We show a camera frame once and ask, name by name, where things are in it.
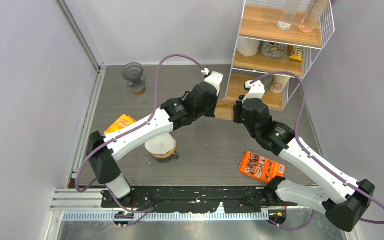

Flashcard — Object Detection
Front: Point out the brown paper coffee filter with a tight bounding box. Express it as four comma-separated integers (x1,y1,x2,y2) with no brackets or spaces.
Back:
214,99,236,121

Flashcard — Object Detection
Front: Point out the dark glass dripper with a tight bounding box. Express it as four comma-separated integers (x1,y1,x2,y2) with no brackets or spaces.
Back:
121,62,146,91

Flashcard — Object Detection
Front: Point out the white paper coffee filter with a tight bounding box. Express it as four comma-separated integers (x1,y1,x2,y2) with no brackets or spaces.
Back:
144,133,176,155

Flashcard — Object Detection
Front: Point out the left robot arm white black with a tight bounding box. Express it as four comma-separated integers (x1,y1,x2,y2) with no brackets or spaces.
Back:
86,80,221,207

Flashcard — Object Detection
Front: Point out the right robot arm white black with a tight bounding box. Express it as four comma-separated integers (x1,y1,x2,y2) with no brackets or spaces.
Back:
233,95,375,232

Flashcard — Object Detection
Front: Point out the grey green bottle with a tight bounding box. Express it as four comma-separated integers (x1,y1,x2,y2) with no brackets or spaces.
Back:
260,75,274,90

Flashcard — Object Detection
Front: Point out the cream printed cup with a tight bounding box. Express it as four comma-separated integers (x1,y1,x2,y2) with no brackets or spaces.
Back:
269,75,290,94

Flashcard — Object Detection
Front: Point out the orange snack packet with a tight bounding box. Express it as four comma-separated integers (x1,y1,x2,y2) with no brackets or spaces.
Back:
238,151,286,184

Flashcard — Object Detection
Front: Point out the yellow snack bag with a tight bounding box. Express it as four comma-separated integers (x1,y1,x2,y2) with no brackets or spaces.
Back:
289,45,305,63

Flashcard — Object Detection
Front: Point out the orange sponge box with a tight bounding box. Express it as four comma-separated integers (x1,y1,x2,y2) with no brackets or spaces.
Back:
104,114,136,135

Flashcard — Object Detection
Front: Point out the clear glass bottle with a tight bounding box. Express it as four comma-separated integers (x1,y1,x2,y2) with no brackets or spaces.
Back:
276,0,302,31

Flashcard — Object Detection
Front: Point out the pink tinted glass bottle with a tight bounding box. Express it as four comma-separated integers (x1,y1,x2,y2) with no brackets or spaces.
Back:
298,0,330,34

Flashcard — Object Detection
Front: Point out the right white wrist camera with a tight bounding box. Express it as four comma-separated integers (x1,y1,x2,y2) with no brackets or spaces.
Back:
242,80,266,101

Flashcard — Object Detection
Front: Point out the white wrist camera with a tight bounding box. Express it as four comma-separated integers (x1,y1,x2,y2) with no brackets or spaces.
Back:
201,68,224,96
242,80,266,101

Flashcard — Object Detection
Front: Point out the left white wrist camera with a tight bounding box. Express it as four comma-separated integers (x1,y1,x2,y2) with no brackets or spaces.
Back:
201,68,224,96

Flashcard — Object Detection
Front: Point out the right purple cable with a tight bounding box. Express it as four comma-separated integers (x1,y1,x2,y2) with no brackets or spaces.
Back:
248,71,384,232

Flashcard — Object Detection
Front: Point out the purple cable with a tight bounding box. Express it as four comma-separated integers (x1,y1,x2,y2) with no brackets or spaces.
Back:
248,71,384,232
75,54,210,228

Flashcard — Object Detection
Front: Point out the white wire wooden shelf rack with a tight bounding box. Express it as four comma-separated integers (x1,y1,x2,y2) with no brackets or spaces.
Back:
225,0,335,100

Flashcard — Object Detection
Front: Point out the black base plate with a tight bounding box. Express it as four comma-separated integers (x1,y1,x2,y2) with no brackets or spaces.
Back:
100,185,295,214

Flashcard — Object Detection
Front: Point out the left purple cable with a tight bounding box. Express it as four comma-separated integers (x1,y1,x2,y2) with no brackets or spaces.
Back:
75,54,210,228

